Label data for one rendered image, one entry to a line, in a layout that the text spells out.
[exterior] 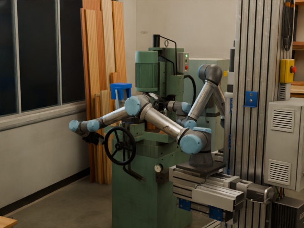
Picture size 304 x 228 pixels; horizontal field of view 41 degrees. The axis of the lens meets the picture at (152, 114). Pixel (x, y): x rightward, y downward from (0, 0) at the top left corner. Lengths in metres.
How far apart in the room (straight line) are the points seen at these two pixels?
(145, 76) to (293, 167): 1.34
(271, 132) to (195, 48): 3.22
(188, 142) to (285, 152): 0.53
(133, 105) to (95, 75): 2.21
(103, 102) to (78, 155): 0.69
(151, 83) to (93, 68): 1.57
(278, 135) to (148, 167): 1.14
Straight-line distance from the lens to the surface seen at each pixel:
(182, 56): 3.35
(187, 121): 2.72
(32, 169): 4.19
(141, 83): 3.14
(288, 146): 2.36
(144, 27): 5.75
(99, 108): 4.54
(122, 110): 2.69
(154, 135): 3.03
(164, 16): 5.64
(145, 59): 3.12
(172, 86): 3.29
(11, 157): 3.94
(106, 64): 4.85
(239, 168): 2.58
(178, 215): 3.51
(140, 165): 3.16
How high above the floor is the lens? 1.54
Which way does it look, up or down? 9 degrees down
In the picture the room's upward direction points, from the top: 1 degrees clockwise
